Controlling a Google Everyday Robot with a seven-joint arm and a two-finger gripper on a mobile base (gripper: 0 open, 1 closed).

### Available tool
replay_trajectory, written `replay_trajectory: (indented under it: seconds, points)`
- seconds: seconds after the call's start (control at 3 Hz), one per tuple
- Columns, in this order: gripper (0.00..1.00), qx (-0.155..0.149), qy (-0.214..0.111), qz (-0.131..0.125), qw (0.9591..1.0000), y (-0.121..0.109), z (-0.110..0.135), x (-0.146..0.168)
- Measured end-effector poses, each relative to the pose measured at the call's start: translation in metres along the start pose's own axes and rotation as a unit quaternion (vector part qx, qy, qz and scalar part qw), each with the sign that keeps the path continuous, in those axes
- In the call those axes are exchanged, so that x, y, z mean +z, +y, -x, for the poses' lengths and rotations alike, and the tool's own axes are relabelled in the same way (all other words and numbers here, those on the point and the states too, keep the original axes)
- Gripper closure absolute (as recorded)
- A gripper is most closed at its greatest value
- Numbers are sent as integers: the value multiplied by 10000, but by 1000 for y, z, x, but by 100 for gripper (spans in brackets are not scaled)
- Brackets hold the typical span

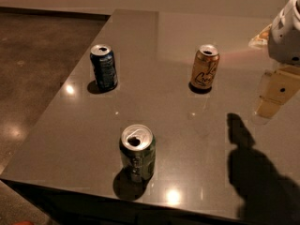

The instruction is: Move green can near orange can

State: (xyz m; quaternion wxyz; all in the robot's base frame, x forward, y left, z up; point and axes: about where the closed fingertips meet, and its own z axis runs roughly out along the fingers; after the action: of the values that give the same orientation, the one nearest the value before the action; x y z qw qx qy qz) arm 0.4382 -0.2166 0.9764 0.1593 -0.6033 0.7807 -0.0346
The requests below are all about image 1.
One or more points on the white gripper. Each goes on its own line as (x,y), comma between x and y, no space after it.
(286,40)

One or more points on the green soda can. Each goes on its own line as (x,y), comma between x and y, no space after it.
(138,152)

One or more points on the orange soda can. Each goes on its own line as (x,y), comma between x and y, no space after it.
(205,67)

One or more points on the blue soda can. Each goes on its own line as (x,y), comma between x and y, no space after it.
(103,63)

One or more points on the small red object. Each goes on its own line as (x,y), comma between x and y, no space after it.
(25,222)

